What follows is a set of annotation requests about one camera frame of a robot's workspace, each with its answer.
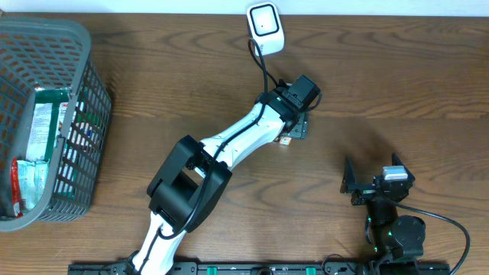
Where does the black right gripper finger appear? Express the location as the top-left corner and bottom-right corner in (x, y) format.
(391, 153), (408, 174)
(340, 157), (357, 193)

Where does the orange small box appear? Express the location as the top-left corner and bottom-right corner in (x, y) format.
(279, 136), (292, 146)

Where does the green white gloves package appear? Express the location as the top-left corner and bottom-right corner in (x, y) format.
(25, 89), (70, 162)

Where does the white mint wipes pack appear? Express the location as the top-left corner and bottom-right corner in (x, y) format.
(17, 160), (49, 213)

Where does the red snack stick packet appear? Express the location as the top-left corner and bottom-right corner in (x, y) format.
(10, 157), (23, 218)

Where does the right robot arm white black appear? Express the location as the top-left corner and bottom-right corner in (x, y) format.
(340, 154), (426, 274)

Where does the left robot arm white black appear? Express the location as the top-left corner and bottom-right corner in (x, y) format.
(128, 85), (321, 274)

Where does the white barcode scanner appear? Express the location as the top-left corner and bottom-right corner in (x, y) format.
(246, 2), (285, 56)

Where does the grey plastic mesh basket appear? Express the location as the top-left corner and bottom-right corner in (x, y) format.
(1, 18), (112, 232)

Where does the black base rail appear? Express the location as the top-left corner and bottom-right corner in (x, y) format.
(68, 261), (452, 275)

